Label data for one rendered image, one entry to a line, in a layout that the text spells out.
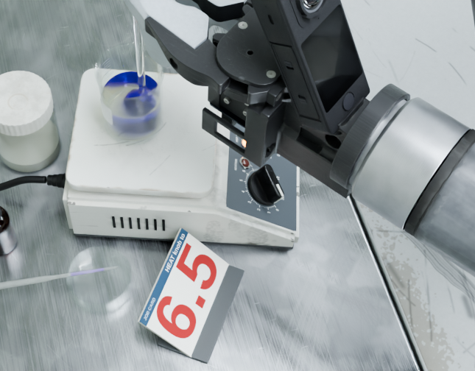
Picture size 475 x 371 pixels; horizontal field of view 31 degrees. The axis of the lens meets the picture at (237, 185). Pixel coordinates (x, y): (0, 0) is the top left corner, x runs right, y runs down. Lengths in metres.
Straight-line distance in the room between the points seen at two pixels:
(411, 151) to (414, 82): 0.39
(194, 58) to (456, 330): 0.36
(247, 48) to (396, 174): 0.12
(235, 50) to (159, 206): 0.21
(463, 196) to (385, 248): 0.29
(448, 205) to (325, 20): 0.13
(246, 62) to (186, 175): 0.19
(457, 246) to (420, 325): 0.26
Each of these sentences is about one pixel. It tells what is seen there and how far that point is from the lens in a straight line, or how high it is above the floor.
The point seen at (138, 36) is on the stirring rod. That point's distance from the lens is 0.65.
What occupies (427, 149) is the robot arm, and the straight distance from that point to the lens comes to 0.51.
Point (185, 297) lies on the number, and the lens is 0.73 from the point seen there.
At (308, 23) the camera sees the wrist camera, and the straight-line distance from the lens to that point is 0.50.
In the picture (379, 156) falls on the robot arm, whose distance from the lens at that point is 0.51.
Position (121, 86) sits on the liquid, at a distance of 0.71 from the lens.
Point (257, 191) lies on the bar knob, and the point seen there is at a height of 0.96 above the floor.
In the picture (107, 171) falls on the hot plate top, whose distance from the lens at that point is 0.71.
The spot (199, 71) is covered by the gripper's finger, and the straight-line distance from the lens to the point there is 0.54.
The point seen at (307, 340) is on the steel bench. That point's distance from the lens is 0.74.
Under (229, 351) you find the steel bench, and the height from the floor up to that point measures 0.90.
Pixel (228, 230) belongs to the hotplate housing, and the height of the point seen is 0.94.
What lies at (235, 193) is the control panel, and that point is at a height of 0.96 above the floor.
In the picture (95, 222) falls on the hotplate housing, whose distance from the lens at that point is 0.74.
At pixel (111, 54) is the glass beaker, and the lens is 0.69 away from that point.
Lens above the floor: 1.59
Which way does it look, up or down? 60 degrees down
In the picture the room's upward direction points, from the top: 7 degrees clockwise
